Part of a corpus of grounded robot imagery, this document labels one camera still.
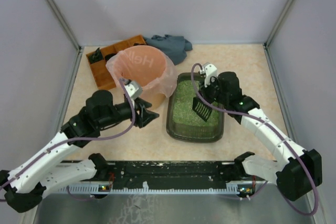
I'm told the black litter scoop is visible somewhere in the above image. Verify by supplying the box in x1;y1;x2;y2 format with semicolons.
192;96;213;122

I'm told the dark litter box tray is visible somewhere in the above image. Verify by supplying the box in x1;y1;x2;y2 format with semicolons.
166;72;225;143

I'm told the pink bag-lined trash bin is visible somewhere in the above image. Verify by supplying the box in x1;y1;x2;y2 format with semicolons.
106;45;178;110

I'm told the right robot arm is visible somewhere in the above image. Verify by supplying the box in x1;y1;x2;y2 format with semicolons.
199;69;322;201

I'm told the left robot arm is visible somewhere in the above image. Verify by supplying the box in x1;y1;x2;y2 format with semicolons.
1;90;159;213

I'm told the orange compartment tray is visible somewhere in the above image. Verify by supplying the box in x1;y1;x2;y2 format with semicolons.
86;35;146;90

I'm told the blue-grey cloth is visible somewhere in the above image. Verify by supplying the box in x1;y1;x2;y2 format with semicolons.
144;35;193;65

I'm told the dark rolled item middle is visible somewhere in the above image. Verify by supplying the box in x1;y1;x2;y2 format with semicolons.
105;54;116;62

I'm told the dark rolled item far left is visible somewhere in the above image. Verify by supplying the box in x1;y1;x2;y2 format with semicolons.
88;48;103;64

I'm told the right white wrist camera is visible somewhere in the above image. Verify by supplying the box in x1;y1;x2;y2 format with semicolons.
198;62;217;88

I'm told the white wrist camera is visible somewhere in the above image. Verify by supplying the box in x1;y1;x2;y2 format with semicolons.
124;80;143;100
198;62;217;88

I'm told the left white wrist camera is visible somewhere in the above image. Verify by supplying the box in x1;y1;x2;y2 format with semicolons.
124;80;143;100

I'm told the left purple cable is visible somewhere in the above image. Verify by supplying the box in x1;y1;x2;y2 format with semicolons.
0;78;137;202

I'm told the purple cable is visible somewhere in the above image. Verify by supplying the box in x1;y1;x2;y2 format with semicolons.
0;78;137;202
191;63;320;216

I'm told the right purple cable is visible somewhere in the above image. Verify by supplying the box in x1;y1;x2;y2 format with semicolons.
191;63;320;216

